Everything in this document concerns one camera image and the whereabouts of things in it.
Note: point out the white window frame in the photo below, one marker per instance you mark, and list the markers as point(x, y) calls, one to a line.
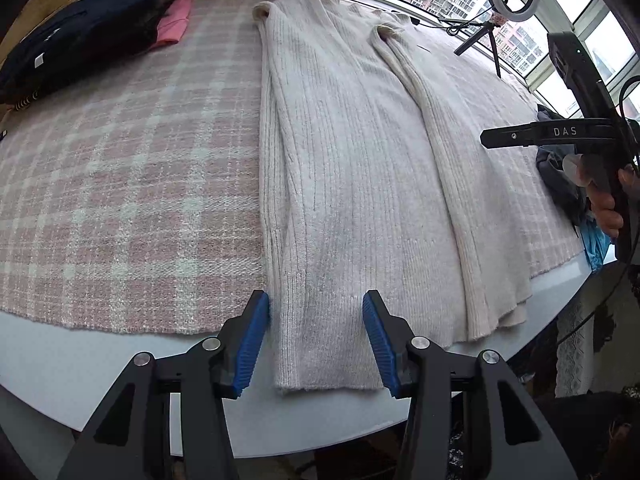
point(587, 15)

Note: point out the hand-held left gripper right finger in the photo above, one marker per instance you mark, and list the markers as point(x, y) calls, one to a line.
point(380, 345)

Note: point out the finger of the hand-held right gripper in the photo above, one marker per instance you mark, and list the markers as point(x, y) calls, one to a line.
point(505, 136)

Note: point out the light blue cloth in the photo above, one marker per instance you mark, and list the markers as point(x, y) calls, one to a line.
point(595, 247)

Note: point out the small black tripod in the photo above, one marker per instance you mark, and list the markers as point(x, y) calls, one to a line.
point(494, 20)

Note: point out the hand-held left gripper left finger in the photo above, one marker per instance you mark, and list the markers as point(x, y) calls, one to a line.
point(252, 340)

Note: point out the person's right hand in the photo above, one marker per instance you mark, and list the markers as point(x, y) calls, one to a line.
point(605, 215)

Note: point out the cream ribbed knit sweater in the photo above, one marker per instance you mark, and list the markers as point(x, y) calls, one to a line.
point(340, 160)

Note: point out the person's dark clothing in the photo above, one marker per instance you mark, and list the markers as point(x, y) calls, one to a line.
point(600, 435)

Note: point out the folded pink garment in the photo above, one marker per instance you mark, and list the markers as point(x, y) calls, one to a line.
point(175, 25)

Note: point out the folded navy shirt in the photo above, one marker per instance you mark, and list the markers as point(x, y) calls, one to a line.
point(75, 35)

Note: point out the dark grey clothes pile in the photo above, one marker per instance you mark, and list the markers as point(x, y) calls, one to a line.
point(557, 185)

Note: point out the pink plaid blanket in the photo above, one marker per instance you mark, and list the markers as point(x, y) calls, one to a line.
point(125, 185)

